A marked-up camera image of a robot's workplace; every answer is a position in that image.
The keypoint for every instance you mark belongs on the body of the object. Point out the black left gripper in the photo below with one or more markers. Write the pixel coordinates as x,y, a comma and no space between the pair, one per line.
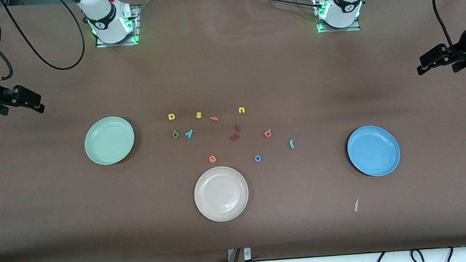
464,46

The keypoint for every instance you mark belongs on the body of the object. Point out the yellow letter D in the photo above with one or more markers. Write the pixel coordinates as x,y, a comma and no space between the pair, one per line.
171,117

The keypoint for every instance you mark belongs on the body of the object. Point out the green foam letter p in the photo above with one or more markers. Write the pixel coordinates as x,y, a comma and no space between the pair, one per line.
175,134

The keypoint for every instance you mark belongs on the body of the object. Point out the teal foam letter y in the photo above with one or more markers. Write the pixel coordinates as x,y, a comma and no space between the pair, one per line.
189,133

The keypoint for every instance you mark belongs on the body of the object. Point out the pink foam letter with hole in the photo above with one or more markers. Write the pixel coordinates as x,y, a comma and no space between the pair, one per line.
268,133

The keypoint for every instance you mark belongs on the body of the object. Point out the light green plate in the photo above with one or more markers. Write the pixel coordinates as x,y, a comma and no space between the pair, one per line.
109,140

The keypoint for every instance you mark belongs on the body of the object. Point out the blue plate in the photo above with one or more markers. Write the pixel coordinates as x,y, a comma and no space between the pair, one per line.
373,150

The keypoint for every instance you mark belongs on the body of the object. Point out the small grey paper scrap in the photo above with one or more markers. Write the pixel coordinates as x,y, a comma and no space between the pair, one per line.
356,204

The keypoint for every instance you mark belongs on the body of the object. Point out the yellow foam letter s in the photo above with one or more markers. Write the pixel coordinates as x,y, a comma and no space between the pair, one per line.
198,115

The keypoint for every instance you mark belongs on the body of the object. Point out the salmon foam letter f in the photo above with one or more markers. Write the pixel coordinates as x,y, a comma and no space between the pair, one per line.
214,118

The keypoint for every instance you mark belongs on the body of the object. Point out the orange foam letter e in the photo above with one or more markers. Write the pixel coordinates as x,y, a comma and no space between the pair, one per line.
212,159

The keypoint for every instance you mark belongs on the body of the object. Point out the blue foam letter o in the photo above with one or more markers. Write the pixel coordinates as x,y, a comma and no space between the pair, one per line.
257,158

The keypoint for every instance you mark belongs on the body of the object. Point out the beige plate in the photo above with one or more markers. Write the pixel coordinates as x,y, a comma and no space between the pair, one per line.
221,193

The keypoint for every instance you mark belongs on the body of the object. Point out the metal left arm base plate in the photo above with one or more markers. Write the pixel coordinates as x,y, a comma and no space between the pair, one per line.
340,29

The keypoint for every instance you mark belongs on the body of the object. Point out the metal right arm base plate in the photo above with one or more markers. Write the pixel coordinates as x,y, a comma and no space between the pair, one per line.
135,29

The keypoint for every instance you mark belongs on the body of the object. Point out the small metal table bracket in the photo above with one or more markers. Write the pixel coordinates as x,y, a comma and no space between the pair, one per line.
247,254

